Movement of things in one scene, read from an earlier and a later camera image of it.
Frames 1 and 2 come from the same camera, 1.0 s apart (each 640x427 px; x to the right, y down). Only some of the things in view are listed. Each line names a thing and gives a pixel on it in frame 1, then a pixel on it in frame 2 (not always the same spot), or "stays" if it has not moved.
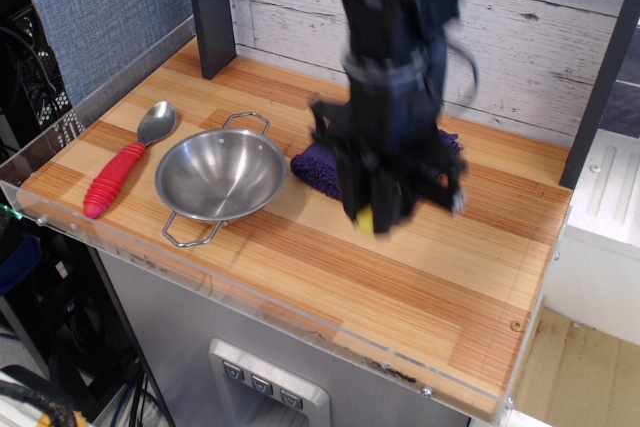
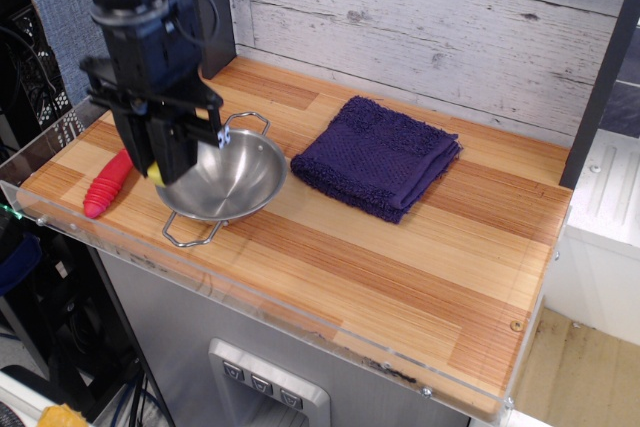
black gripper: x=389 y=119 to x=154 y=59
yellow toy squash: x=364 y=219 to x=153 y=172
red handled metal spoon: x=156 y=123 stays
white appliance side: x=593 y=281 stays
